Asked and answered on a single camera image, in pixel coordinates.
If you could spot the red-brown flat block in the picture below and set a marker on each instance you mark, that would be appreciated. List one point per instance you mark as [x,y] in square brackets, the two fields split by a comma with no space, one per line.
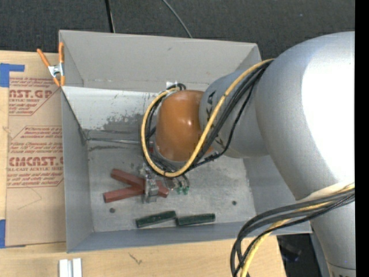
[121,195]
[124,176]

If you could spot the grey metal bin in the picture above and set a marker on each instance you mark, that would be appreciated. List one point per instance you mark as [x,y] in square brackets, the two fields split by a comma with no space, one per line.
[115,68]

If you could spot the brown cardboard board red print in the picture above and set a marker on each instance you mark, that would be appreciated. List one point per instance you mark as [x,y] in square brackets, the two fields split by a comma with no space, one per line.
[31,206]

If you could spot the dark green flat block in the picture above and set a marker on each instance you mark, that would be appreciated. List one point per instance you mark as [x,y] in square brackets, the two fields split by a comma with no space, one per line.
[155,219]
[196,219]

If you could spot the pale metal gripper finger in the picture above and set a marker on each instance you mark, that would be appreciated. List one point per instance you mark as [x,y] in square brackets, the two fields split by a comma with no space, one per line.
[147,192]
[155,192]

